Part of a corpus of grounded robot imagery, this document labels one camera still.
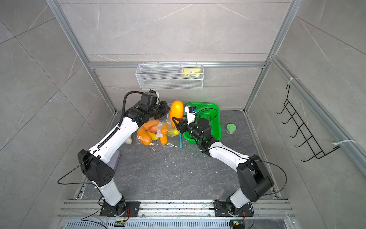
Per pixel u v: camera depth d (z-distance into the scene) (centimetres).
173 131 88
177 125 72
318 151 59
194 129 68
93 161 44
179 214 73
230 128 103
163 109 70
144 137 95
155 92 73
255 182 43
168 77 101
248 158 47
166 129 98
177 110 72
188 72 85
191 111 66
